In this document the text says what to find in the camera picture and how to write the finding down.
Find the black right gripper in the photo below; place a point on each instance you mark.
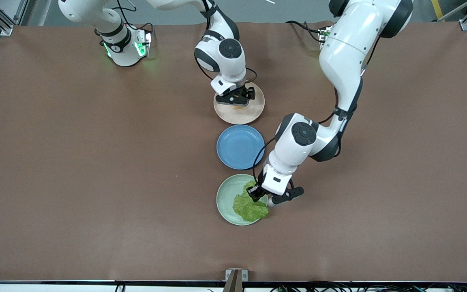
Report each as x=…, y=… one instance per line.
x=248, y=93

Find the blue round plate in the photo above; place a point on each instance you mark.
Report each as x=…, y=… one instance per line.
x=237, y=148

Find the metal right base connector box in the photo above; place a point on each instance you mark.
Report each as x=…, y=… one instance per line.
x=146, y=40

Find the beige round plate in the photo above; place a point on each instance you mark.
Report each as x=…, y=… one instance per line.
x=239, y=117

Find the metal base connector box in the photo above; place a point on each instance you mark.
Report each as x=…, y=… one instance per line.
x=324, y=34
x=146, y=40

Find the yellow lemon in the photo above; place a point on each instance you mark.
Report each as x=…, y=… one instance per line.
x=238, y=107

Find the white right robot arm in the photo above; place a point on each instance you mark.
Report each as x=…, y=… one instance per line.
x=221, y=61

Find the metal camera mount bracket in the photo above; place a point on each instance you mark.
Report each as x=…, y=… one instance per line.
x=235, y=280

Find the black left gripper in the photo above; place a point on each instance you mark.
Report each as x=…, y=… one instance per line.
x=258, y=187

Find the pale green round plate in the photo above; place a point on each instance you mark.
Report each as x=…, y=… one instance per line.
x=227, y=198

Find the brown table cover sheet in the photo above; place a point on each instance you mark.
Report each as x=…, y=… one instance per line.
x=95, y=162

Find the green lettuce leaf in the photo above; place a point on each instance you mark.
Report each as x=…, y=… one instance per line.
x=249, y=209

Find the metal left base connector box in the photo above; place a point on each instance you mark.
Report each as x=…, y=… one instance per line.
x=324, y=34

